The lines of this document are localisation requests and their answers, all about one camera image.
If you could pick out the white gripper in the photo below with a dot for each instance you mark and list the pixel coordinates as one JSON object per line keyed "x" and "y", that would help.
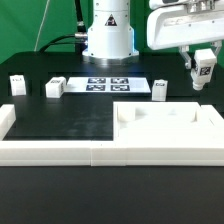
{"x": 170, "y": 27}

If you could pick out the white square tabletop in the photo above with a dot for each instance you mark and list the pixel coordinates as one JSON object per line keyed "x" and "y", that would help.
{"x": 145, "y": 120}

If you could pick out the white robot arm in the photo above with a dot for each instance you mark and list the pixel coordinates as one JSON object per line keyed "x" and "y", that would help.
{"x": 110, "y": 38}

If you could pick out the white marker sheet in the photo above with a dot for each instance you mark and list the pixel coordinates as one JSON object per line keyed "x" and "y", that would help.
{"x": 107, "y": 85}

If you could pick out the white U-shaped fence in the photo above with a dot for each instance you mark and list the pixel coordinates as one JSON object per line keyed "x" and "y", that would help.
{"x": 203, "y": 149}

